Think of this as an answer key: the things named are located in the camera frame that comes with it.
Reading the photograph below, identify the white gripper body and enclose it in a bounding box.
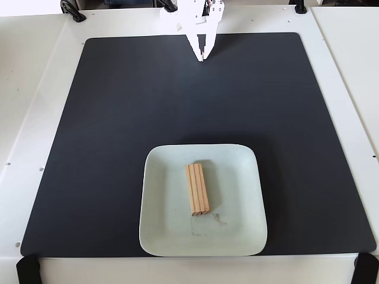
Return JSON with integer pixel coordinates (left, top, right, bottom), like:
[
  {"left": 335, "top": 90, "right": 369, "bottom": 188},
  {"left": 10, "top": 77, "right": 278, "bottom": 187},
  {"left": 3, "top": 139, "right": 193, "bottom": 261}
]
[{"left": 176, "top": 0, "right": 226, "bottom": 37}]

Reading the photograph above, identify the black rubber mat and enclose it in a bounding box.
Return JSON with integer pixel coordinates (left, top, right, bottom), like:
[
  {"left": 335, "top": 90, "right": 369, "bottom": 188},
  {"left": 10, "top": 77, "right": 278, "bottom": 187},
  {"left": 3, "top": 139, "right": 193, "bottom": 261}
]
[{"left": 20, "top": 32, "right": 377, "bottom": 257}]

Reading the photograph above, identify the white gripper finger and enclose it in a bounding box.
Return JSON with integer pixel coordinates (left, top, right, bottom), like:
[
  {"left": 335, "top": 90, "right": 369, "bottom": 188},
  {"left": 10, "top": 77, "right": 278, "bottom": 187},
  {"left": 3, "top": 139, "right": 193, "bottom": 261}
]
[
  {"left": 202, "top": 22, "right": 220, "bottom": 62},
  {"left": 185, "top": 33, "right": 204, "bottom": 63}
]

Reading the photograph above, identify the grooved wooden block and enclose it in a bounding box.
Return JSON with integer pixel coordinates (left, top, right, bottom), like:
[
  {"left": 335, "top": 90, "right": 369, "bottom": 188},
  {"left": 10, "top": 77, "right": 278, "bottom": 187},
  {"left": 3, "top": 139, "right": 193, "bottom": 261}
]
[{"left": 185, "top": 163, "right": 211, "bottom": 217}]

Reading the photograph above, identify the pale green square plate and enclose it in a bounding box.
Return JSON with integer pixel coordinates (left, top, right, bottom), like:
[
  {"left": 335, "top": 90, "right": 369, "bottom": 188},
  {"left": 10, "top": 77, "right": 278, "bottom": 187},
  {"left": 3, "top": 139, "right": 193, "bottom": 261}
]
[{"left": 138, "top": 143, "right": 269, "bottom": 257}]

